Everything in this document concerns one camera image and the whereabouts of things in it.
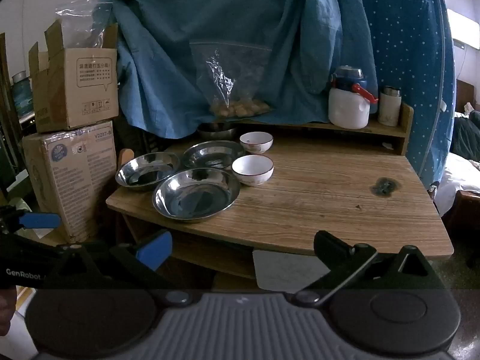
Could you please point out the white thermos cup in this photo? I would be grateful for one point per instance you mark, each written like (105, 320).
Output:
(389, 108)

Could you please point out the person's left hand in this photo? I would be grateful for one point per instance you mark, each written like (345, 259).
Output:
(6, 309)

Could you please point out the steel plate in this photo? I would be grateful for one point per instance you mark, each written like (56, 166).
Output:
(195, 195)
(146, 172)
(210, 153)

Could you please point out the dark clothing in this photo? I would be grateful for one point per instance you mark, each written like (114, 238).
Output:
(468, 129)

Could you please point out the wooden desk shelf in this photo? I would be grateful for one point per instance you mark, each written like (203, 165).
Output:
(337, 137)

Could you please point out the printed cardboard box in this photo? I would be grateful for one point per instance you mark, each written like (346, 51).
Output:
(71, 180)

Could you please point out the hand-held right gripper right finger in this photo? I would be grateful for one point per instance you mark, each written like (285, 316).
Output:
(332, 245)

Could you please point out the clear plastic bag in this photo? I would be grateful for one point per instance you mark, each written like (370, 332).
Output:
(80, 26)

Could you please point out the clear bag of snacks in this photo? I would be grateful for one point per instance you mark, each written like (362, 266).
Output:
(240, 82)

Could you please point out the white bedding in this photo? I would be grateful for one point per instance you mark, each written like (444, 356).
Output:
(461, 172)

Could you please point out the plain blue cloth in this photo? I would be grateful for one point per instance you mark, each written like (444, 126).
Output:
(187, 26)

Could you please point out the dotted blue cloth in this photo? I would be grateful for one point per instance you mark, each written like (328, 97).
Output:
(405, 63)

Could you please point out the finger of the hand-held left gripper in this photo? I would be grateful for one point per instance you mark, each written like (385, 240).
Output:
(39, 220)

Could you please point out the white bowl with red rim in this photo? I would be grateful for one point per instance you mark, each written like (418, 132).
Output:
(252, 170)

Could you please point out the wooden chair back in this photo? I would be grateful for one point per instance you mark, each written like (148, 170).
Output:
(125, 157)

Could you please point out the white bowl with dark speck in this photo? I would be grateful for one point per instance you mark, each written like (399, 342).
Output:
(256, 143)

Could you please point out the brown cardboard box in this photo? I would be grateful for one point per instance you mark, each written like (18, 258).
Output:
(75, 93)

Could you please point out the window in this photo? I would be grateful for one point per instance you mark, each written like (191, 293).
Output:
(463, 28)

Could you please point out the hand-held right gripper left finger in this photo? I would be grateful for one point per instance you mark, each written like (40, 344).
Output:
(153, 250)

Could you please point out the steel bowl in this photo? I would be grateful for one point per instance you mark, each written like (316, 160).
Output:
(217, 133)

